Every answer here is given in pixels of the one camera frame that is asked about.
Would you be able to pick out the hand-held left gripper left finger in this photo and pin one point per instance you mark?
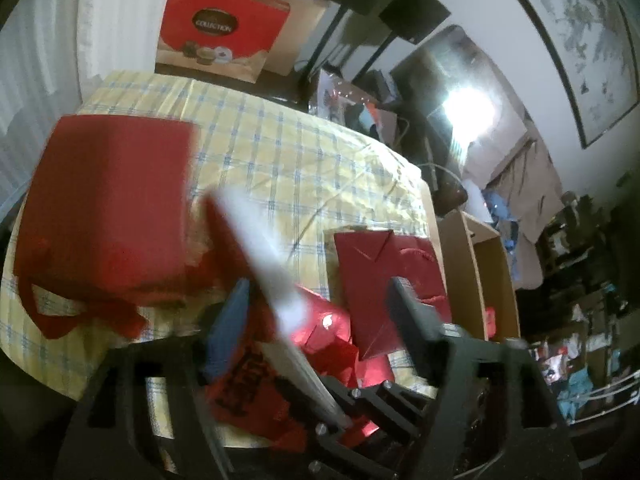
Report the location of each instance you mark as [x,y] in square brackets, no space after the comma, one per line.
[230,330]

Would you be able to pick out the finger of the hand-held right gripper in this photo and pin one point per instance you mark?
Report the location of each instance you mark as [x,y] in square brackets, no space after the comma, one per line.
[380,400]
[340,455]

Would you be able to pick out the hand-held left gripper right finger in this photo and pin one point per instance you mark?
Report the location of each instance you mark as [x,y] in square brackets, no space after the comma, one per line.
[407,320]

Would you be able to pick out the white strip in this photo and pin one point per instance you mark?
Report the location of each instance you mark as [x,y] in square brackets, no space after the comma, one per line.
[265,260]

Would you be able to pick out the brown cardboard box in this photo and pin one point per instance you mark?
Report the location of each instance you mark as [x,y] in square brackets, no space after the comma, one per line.
[495,270]

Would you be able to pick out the large plain red bag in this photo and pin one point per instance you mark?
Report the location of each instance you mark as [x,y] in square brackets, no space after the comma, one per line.
[110,200]

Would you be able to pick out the red calligraphy paper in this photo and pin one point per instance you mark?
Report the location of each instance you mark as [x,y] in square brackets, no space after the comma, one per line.
[250,390]

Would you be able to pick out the shiny red foil bag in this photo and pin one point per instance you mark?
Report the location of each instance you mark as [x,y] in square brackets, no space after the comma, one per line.
[330,330]

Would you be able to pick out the dark brown round object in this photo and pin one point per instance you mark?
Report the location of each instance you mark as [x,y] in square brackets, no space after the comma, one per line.
[450,197]

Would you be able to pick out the floor clutter pile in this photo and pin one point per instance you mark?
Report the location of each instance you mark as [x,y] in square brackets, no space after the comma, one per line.
[585,360]

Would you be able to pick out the yellow checked tablecloth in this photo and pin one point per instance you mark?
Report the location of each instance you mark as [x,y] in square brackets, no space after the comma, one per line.
[300,160]

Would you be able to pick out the brown sofa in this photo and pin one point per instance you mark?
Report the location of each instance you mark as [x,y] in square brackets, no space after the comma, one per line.
[530,175]

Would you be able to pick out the dark cluttered shelf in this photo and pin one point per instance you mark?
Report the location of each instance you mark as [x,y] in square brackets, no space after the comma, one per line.
[590,230]

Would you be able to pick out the cluttered open carton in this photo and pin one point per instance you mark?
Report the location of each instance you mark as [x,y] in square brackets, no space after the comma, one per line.
[355,100]

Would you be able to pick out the black speaker stand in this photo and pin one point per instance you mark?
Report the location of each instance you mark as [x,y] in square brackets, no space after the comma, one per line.
[320,55]
[372,60]

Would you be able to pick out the brown storage carton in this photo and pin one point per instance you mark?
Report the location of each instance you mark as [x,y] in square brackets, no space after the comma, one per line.
[300,35]

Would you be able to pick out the red cookie gift box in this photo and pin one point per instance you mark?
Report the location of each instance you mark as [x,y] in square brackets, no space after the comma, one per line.
[220,25]

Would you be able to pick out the framed ink painting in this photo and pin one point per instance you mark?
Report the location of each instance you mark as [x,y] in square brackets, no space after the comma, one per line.
[590,50]

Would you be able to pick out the white curtain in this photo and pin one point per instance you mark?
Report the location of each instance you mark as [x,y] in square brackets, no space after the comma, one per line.
[40,60]

